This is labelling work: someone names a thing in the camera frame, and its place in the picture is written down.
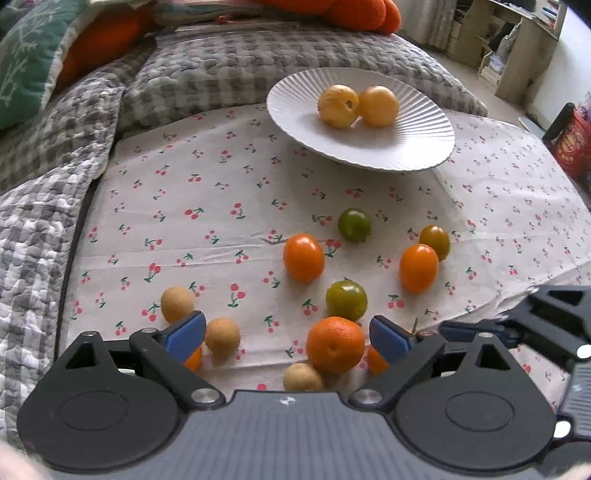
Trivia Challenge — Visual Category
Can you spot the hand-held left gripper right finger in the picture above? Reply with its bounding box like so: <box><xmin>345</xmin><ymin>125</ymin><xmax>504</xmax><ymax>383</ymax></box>
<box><xmin>350</xmin><ymin>316</ymin><xmax>520</xmax><ymax>412</ymax></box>

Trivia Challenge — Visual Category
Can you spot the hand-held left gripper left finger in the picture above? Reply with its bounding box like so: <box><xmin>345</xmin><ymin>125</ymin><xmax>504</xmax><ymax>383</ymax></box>
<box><xmin>60</xmin><ymin>310</ymin><xmax>222</xmax><ymax>413</ymax></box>

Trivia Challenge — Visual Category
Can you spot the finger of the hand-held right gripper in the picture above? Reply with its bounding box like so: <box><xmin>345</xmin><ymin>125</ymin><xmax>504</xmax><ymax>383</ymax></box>
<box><xmin>438</xmin><ymin>285</ymin><xmax>591</xmax><ymax>365</ymax></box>

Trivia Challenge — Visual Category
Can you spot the small orange tomato with stem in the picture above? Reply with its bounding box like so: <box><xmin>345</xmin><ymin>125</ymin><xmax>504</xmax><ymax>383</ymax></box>
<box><xmin>366</xmin><ymin>318</ymin><xmax>422</xmax><ymax>376</ymax></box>

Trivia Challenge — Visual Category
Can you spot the tan longan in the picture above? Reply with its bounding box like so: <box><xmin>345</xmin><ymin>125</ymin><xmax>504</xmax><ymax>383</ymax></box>
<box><xmin>205</xmin><ymin>317</ymin><xmax>242</xmax><ymax>357</ymax></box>
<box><xmin>161</xmin><ymin>286</ymin><xmax>195</xmax><ymax>324</ymax></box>
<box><xmin>283</xmin><ymin>362</ymin><xmax>325</xmax><ymax>393</ymax></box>

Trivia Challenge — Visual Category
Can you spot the tangerine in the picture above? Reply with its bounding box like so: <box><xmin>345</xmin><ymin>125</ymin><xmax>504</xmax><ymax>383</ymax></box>
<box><xmin>305</xmin><ymin>316</ymin><xmax>366</xmax><ymax>375</ymax></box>

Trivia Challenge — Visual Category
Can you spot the large orange tomato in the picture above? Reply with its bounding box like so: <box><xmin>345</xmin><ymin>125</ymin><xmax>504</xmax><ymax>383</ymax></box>
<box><xmin>283</xmin><ymin>233</ymin><xmax>325</xmax><ymax>284</ymax></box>
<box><xmin>399</xmin><ymin>243</ymin><xmax>440</xmax><ymax>295</ymax></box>

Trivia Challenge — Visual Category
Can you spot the green orange tomato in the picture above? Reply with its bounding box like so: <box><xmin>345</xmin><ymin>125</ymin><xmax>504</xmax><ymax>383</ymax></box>
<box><xmin>419</xmin><ymin>224</ymin><xmax>451</xmax><ymax>262</ymax></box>

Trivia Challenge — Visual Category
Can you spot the white ribbed plate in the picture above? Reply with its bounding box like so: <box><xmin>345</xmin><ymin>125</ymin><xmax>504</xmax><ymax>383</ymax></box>
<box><xmin>267</xmin><ymin>67</ymin><xmax>456</xmax><ymax>173</ymax></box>

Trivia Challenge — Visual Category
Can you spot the cherry print cloth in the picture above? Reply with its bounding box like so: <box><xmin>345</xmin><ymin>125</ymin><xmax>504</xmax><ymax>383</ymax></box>
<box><xmin>58</xmin><ymin>104</ymin><xmax>591</xmax><ymax>416</ymax></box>

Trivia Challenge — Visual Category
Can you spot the grey checked blanket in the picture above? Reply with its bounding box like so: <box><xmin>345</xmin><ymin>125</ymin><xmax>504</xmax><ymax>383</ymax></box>
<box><xmin>117</xmin><ymin>28</ymin><xmax>489</xmax><ymax>134</ymax></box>
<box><xmin>0</xmin><ymin>46</ymin><xmax>158</xmax><ymax>462</ymax></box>

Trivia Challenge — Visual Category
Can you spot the red printed bag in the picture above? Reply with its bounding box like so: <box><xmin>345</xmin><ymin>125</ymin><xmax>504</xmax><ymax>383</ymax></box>
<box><xmin>544</xmin><ymin>104</ymin><xmax>591</xmax><ymax>181</ymax></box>

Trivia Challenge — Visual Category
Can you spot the black bar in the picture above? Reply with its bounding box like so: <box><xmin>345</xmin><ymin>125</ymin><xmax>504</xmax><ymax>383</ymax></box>
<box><xmin>542</xmin><ymin>102</ymin><xmax>575</xmax><ymax>141</ymax></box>

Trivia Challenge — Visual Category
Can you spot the yellow round fruit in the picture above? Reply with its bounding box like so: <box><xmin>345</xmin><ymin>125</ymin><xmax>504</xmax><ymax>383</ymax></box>
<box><xmin>358</xmin><ymin>86</ymin><xmax>400</xmax><ymax>127</ymax></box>
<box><xmin>318</xmin><ymin>84</ymin><xmax>360</xmax><ymax>129</ymax></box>

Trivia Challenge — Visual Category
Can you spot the wooden shelf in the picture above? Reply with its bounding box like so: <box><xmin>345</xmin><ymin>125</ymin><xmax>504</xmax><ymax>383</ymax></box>
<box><xmin>455</xmin><ymin>0</ymin><xmax>568</xmax><ymax>104</ymax></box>

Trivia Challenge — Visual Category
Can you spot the orange plush cushion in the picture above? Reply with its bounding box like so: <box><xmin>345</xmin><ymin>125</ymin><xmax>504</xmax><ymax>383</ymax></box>
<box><xmin>259</xmin><ymin>0</ymin><xmax>402</xmax><ymax>35</ymax></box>
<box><xmin>53</xmin><ymin>9</ymin><xmax>153</xmax><ymax>93</ymax></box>

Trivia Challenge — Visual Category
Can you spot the green patterned pillow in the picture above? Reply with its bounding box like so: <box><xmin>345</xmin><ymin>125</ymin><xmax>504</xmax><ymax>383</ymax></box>
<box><xmin>0</xmin><ymin>0</ymin><xmax>93</xmax><ymax>132</ymax></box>

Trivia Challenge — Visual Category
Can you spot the folded pastel cloth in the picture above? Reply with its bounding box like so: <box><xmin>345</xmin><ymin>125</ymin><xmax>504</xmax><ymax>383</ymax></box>
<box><xmin>152</xmin><ymin>0</ymin><xmax>278</xmax><ymax>31</ymax></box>

